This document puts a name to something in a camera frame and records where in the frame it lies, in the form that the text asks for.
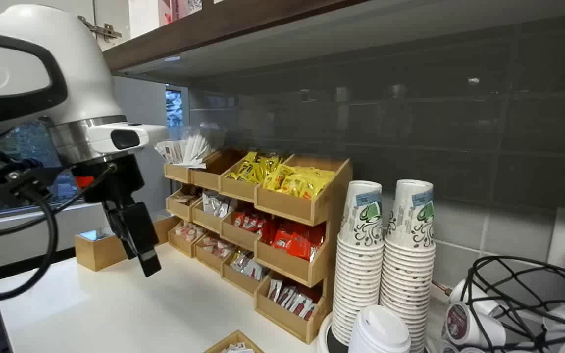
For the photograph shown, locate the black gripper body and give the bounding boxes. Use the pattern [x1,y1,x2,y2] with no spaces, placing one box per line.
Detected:
[71,155,149,206]

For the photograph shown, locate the pink printed box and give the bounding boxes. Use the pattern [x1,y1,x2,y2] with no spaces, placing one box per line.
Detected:
[159,0,204,27]

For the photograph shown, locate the red white creamers pile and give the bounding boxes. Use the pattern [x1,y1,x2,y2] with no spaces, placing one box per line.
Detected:
[192,233,232,261]
[173,221,202,243]

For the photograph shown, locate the clear plastic bags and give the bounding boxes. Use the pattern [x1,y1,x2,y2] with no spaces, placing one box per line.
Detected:
[153,137,183,165]

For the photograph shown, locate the grey white packets pile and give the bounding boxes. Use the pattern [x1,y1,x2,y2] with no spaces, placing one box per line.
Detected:
[200,190,236,221]

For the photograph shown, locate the window with outdoor view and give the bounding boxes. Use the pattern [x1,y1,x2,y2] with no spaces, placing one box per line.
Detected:
[0,120,85,221]

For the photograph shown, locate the white paper straws bundle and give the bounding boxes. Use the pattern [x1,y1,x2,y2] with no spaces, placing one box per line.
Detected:
[177,133,216,167]

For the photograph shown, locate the red packets pile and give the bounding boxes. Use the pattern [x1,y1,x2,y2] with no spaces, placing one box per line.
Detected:
[261,218,328,263]
[230,206,271,237]

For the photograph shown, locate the white grey sachets pile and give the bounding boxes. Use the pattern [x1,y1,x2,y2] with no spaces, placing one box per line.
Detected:
[230,251,269,282]

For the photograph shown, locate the yellow green packets pile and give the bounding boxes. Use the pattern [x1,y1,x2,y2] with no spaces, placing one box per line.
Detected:
[228,151,285,186]

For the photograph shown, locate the white sugar packets pile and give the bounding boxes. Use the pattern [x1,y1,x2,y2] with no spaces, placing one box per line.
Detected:
[220,341,255,353]

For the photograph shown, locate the metal cabinet hinge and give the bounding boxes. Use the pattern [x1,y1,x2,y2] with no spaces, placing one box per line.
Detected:
[77,16,124,43]

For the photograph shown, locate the dark striped sachets pile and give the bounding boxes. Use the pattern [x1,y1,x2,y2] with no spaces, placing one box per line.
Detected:
[265,276,318,322]

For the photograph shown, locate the wooden tiered organizer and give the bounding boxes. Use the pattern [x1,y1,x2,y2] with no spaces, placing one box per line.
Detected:
[163,149,355,347]

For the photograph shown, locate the patterned paper cup stack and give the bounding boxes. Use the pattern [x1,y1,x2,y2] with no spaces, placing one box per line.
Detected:
[379,176,438,353]
[330,178,387,347]

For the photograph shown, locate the white cup lids stack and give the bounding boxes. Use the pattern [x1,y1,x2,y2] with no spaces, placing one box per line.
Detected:
[347,302,414,353]

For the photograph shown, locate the white coffee pod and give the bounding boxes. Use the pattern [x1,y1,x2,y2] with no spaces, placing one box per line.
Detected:
[448,278,502,318]

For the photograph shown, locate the coffee pod maroon lid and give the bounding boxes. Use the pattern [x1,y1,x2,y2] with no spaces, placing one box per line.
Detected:
[442,300,508,349]

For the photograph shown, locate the black cable bundle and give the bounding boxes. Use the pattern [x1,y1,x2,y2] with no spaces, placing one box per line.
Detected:
[0,143,122,302]

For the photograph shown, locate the white wall cabinet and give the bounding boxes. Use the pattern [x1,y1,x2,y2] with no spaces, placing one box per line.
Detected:
[92,0,163,53]

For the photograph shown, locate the brown wooden wall shelf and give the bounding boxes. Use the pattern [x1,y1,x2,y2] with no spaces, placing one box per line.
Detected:
[102,0,565,86]

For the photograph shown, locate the black wire basket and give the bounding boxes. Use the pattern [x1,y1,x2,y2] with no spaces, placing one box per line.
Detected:
[457,253,565,353]

